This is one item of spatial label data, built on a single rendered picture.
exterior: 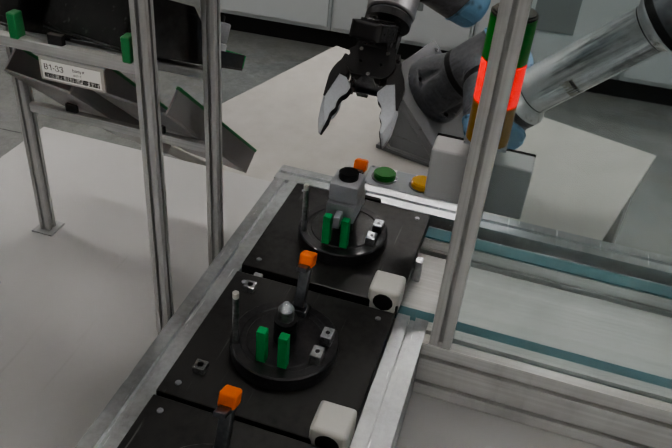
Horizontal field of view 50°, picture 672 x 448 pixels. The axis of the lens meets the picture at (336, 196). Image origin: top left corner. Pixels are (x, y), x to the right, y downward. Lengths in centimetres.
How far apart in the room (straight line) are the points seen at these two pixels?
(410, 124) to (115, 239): 64
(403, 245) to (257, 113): 68
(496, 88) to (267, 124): 94
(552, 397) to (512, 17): 52
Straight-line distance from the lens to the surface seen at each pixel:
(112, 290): 123
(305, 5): 424
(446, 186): 89
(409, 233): 118
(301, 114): 172
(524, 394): 105
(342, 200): 108
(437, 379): 106
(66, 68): 93
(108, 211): 141
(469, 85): 146
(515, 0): 77
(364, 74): 106
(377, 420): 93
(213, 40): 101
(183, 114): 105
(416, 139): 156
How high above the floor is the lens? 167
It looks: 34 degrees down
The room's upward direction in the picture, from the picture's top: 5 degrees clockwise
